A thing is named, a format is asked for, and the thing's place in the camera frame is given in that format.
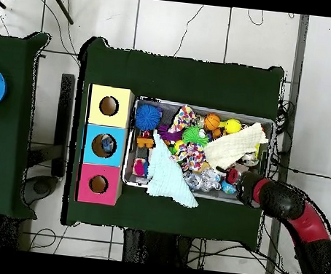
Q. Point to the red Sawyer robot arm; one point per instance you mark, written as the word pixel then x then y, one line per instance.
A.
pixel 298 212

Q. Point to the yellow smiley ball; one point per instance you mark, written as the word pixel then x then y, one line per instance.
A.
pixel 233 126

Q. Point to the orange toy basketball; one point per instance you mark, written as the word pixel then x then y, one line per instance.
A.
pixel 212 122

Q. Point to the wooden box with three holes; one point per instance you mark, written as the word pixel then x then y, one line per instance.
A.
pixel 114 175

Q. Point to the shallow clear mesh bin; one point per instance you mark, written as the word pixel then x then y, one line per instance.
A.
pixel 127 177

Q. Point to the small orange toy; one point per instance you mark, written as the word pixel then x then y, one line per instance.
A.
pixel 145 142

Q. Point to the mint green cloth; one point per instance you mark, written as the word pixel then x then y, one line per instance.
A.
pixel 170 178

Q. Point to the green spiky ball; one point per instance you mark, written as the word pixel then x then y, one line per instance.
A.
pixel 194 135

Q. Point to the blue spiky ball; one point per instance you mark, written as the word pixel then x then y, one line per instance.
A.
pixel 148 117

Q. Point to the purple spiky ball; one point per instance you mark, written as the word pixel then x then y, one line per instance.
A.
pixel 168 134

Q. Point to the side table with green cloth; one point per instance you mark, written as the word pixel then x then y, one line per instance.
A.
pixel 15 142

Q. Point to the crushed clear water bottle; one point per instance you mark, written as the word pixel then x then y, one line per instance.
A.
pixel 205 178
pixel 107 145

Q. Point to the colourful patterned cloth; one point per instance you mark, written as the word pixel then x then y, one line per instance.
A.
pixel 184 118

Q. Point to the pale yellow cloth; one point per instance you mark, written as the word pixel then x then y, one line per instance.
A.
pixel 238 144

